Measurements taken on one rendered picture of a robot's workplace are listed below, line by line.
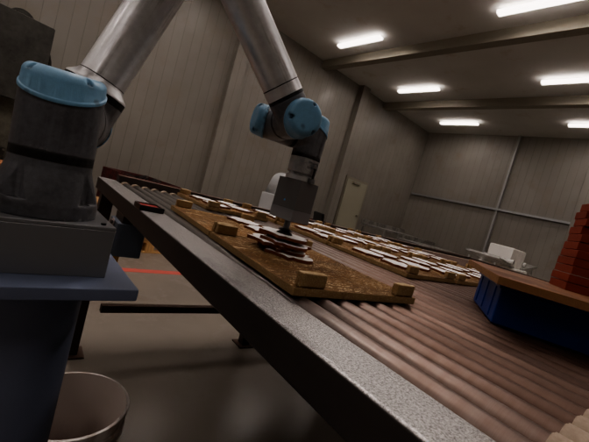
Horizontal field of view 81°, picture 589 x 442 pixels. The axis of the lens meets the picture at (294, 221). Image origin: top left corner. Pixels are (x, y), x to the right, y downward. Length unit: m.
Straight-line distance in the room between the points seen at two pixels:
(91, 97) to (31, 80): 0.08
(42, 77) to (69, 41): 6.97
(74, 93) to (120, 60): 0.18
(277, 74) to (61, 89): 0.35
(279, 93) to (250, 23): 0.13
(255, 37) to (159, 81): 7.19
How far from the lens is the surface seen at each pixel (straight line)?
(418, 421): 0.39
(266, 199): 7.14
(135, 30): 0.81
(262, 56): 0.72
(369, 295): 0.73
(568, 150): 12.70
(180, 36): 8.18
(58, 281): 0.62
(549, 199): 12.41
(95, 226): 0.63
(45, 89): 0.65
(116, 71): 0.80
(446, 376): 0.52
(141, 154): 7.74
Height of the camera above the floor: 1.08
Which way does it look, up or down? 4 degrees down
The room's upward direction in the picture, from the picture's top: 16 degrees clockwise
